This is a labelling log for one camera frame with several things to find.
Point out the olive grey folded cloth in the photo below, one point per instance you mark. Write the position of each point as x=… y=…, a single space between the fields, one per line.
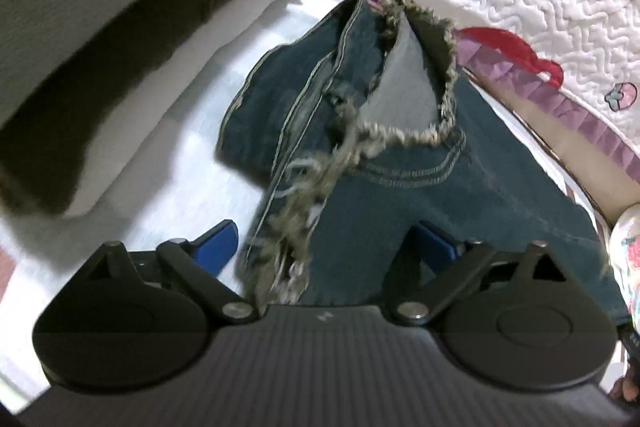
x=105 y=22

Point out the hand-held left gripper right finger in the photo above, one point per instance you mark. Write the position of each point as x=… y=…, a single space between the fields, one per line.
x=436 y=248

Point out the white folded cloth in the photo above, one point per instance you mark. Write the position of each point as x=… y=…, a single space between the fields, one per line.
x=165 y=72

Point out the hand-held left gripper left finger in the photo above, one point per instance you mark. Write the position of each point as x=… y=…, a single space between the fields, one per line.
x=216 y=247

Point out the floral blanket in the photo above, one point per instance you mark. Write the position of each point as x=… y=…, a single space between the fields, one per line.
x=627 y=267

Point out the blue frayed denim jeans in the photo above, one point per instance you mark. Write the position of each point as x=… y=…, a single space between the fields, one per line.
x=390 y=167

